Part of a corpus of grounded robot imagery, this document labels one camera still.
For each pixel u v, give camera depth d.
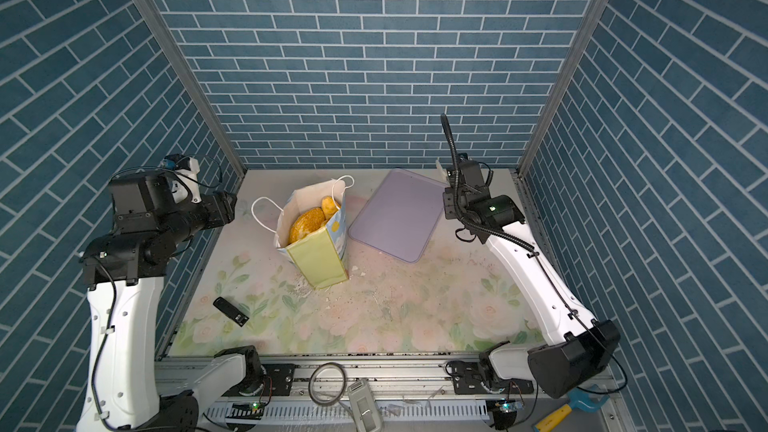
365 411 0.69
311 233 0.72
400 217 1.06
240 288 0.89
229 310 0.84
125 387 0.35
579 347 0.38
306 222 0.81
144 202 0.42
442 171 0.82
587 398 0.70
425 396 0.72
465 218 0.50
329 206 0.87
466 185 0.53
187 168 0.54
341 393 0.71
